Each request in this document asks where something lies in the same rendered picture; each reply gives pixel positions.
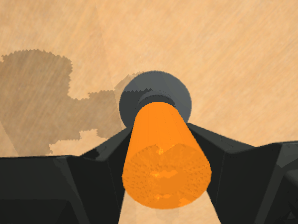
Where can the dark grey round pedestal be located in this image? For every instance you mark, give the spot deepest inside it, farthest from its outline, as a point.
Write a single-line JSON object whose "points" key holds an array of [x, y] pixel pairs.
{"points": [[154, 86]]}

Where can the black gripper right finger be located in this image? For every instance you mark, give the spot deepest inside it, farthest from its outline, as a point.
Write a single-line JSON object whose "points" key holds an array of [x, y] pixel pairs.
{"points": [[244, 178]]}

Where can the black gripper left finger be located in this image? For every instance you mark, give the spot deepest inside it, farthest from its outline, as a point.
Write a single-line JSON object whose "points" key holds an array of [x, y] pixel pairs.
{"points": [[91, 182]]}

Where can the orange knob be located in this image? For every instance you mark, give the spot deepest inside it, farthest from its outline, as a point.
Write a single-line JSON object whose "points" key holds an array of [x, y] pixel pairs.
{"points": [[164, 166]]}

